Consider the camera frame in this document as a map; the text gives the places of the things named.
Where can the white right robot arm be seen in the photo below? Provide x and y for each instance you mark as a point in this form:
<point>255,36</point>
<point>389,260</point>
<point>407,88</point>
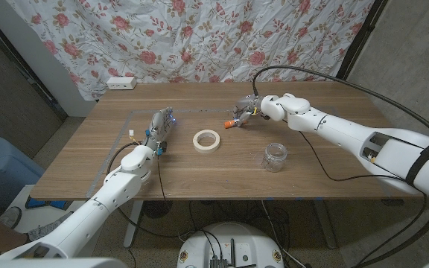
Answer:
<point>348,130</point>

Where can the clear glass jar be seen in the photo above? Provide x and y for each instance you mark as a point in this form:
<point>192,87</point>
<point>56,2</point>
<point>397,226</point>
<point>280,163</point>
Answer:
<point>274,160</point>

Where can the blue plastic bin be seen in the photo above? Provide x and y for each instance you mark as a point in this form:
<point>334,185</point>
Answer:
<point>2,171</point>

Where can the white left shoulder cover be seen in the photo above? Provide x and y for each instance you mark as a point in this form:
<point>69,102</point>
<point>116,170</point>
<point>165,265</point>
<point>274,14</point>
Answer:
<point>50,263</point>

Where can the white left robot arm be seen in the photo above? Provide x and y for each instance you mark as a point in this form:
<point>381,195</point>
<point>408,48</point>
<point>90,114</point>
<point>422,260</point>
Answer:
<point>119,190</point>

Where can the grey sneaker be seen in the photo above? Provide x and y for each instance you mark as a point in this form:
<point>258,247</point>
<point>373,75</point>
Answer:
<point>9,217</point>
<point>47,229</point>

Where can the white table leg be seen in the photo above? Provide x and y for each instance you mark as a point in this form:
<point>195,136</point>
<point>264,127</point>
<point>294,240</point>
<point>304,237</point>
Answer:
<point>132,223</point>

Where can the black wall rail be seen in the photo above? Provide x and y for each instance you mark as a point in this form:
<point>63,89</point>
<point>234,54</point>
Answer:
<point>32,76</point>

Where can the black round floor disc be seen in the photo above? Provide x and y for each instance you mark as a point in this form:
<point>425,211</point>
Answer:
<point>156,210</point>

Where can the grey table leg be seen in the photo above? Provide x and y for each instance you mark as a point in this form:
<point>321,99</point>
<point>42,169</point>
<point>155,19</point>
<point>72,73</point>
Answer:
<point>324,223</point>

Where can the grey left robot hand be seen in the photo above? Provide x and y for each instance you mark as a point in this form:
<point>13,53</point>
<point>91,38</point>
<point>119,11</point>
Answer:
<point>158,128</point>

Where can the floral backdrop cloth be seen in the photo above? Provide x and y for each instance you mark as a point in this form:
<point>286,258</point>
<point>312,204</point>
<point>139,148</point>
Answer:
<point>199,37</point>

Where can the beige masking tape roll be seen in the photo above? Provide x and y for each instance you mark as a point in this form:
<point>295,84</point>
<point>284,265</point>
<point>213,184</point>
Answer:
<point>199,147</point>

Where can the white robot torso base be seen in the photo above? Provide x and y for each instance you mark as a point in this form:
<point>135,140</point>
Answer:
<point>244,242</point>

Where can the black backdrop frame pole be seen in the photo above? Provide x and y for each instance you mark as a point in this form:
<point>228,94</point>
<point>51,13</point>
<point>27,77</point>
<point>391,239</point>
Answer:
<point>363,33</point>

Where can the blue floor pad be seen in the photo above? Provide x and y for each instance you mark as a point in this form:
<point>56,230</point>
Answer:
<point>47,203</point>

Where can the glue stick body blue label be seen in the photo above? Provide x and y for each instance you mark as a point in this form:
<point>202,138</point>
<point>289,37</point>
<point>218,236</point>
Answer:
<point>235,123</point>

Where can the white power strip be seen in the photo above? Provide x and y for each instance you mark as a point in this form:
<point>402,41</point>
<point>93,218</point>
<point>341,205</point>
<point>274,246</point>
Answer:
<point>121,83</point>

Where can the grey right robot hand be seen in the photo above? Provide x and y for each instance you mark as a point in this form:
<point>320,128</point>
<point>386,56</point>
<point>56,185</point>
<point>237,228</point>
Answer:
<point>250,102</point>

